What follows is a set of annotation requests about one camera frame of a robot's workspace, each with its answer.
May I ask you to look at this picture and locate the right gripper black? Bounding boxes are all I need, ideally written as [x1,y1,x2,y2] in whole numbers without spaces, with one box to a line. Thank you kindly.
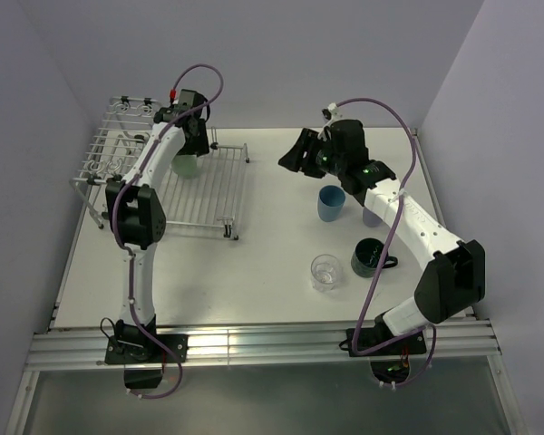
[277,128,345,179]

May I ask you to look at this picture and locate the light green cup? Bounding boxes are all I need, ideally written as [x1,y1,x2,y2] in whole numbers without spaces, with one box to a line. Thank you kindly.
[170,155,199,179]

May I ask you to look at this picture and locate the blue cup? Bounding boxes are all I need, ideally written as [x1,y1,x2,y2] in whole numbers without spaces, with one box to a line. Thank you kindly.
[317,185,345,222]

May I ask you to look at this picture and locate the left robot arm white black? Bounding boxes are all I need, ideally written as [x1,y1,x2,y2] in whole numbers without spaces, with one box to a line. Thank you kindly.
[105,90,210,362]

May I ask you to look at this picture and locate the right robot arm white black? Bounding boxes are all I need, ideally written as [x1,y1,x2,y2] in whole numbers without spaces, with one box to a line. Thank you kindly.
[278,120,486,353]

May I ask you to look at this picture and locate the purple cup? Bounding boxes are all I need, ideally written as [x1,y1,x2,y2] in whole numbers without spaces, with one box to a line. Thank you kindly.
[362,208,382,227]

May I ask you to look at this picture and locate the clear glass cup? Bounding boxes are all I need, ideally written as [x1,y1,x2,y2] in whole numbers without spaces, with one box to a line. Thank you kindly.
[310,254,343,292]

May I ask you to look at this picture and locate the dark green mug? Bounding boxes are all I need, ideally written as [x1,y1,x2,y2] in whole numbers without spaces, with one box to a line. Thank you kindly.
[351,238,384,278]

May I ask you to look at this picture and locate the silver wire dish rack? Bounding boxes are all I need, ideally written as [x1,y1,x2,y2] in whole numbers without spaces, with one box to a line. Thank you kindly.
[69,96,250,240]

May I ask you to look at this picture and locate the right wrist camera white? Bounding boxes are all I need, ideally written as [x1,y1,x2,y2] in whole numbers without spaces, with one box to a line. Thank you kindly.
[322,102,342,130]

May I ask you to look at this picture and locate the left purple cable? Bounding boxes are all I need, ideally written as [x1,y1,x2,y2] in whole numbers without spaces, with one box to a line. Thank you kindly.
[112,63,225,400]

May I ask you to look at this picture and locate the purple cable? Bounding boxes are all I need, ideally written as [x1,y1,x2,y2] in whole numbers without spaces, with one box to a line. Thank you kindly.
[112,63,225,400]
[348,97,438,391]

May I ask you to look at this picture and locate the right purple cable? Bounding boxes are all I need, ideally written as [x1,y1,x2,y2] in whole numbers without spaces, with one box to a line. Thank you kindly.
[348,97,438,391]

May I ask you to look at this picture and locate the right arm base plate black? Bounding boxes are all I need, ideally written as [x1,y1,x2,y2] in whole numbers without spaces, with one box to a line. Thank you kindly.
[338,324,427,357]

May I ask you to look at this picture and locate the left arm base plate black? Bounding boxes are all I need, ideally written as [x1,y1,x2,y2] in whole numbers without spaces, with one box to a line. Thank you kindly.
[104,334,189,365]

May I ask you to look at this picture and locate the aluminium rail frame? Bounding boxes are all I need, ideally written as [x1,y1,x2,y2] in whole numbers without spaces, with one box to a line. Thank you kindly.
[6,128,527,434]

